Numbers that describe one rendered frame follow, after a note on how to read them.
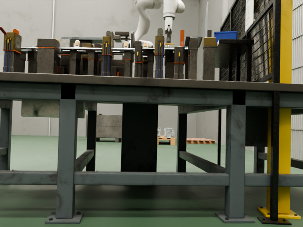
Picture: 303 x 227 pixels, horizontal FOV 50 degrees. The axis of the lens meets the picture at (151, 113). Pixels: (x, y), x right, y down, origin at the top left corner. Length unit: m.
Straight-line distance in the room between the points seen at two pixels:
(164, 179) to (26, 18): 10.53
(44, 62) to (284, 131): 1.55
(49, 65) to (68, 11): 9.40
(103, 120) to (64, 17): 4.65
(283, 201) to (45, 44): 1.75
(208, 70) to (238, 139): 0.65
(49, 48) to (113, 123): 5.87
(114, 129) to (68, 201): 6.46
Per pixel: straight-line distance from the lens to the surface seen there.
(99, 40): 2.79
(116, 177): 1.65
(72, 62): 2.42
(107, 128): 8.11
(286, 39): 1.97
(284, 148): 1.92
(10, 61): 2.38
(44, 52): 2.34
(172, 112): 11.10
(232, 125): 1.71
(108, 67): 2.18
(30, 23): 11.78
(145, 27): 2.85
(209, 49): 2.24
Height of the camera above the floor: 0.48
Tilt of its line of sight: 2 degrees up
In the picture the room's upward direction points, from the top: 2 degrees clockwise
